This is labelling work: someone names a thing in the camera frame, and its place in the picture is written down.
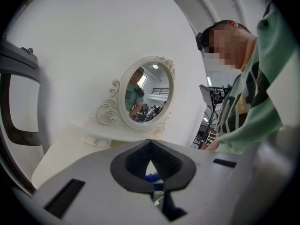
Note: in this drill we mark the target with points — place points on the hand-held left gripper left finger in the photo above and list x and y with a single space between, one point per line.
93 170

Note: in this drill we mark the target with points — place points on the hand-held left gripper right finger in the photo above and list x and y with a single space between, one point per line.
211 184

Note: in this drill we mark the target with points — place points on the blue cloth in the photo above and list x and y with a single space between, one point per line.
152 178

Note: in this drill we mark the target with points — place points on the person's right forearm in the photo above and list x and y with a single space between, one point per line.
213 147

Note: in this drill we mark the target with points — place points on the metal drawer knob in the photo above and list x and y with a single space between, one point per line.
96 142

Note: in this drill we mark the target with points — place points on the black coat rack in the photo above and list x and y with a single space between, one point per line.
213 116

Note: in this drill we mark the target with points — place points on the green printed t-shirt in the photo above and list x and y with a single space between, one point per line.
257 116

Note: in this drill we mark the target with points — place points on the black chest-mounted tablet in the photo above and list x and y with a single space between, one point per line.
206 96

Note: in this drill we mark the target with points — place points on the dark grey large appliance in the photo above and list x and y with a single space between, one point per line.
18 62

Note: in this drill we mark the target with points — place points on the person's head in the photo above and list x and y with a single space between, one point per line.
229 46

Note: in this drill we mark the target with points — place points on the black chest mount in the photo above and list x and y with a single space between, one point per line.
219 95

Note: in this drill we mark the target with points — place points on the oval mirror carved white frame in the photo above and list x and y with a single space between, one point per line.
150 90

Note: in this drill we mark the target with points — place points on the black head-worn camera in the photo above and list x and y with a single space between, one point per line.
200 40

